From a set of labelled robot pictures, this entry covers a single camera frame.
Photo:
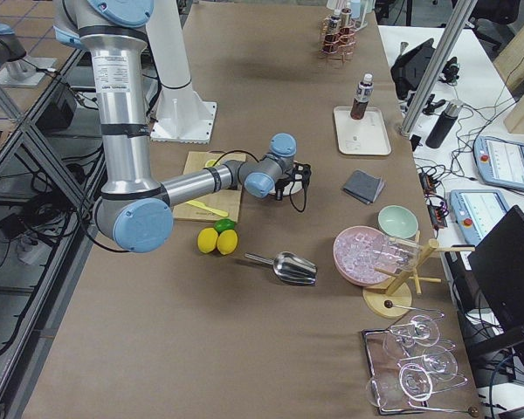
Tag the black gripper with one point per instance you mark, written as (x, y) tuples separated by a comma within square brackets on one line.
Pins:
[(280, 188)]

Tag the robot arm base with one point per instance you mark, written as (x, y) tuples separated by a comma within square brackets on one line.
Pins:
[(180, 115)]

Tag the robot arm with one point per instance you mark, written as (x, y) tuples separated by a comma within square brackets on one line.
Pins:
[(134, 209)]

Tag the white tray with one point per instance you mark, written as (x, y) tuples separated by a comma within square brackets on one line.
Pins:
[(367, 136)]

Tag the tea bottle on tray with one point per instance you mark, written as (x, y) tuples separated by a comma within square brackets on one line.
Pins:
[(362, 96)]

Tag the wine glass on mirror tray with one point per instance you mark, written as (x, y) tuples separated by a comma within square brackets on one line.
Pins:
[(408, 387)]

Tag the folded grey cloth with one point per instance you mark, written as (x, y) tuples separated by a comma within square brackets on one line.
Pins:
[(363, 187)]

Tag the wooden cutting board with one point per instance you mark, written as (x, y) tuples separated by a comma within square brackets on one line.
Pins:
[(226, 201)]

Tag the green lime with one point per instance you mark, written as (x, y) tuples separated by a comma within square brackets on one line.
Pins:
[(223, 225)]

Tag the metal scoop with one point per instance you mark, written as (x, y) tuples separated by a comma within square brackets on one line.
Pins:
[(289, 268)]

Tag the right yellow lemon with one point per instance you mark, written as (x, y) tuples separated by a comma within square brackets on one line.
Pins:
[(227, 242)]

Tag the yellow lemon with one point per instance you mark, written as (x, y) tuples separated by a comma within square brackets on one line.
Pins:
[(227, 242), (207, 240)]

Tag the pink bowl with ice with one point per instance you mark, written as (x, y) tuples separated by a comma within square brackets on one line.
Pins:
[(352, 256)]

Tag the mint green bowl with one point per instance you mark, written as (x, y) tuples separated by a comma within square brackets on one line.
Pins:
[(397, 221)]

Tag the yellow plastic knife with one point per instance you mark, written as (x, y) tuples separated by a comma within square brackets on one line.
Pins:
[(203, 206)]

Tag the left yellow lemon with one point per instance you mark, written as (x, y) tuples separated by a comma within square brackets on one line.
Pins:
[(207, 240)]

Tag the glass on wooden stand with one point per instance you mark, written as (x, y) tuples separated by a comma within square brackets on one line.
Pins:
[(394, 254)]

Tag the tea bottle in rack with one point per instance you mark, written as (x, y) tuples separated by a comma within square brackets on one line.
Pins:
[(331, 33)]

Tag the black thermos bottle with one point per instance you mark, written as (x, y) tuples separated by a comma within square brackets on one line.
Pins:
[(444, 124)]

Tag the wooden glass stand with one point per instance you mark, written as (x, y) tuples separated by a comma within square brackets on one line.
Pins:
[(392, 298)]

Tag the lower teach pendant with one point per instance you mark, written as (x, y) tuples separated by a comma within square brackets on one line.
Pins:
[(477, 211)]

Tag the teach pendant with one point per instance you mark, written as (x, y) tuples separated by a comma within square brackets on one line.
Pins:
[(499, 162), (477, 211)]

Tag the upper teach pendant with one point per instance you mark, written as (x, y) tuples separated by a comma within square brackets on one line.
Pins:
[(499, 162)]

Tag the black monitor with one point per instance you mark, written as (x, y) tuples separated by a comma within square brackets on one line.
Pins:
[(498, 267)]

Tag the copper wire bottle rack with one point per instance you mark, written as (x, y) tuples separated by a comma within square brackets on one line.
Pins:
[(344, 47)]

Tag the aluminium frame post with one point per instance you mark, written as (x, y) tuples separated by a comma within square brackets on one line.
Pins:
[(456, 22)]

